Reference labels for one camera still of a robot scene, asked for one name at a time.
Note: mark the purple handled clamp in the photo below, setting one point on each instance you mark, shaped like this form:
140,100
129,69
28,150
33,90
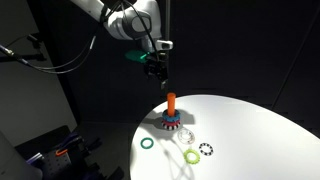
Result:
68,140

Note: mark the orange peg ring stacking stand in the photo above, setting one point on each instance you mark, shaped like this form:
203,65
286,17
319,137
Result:
171,116

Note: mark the vertical metal pole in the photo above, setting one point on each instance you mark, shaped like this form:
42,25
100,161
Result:
167,37

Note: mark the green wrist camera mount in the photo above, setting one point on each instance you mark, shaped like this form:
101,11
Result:
137,56

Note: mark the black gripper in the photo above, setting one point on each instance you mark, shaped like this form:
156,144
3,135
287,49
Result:
155,65

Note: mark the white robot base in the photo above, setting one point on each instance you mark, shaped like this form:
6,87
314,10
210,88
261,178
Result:
13,166

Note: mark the orange handled clamp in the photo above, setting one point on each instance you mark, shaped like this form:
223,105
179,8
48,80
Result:
61,152

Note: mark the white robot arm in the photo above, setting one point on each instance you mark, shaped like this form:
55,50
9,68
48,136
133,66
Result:
134,21

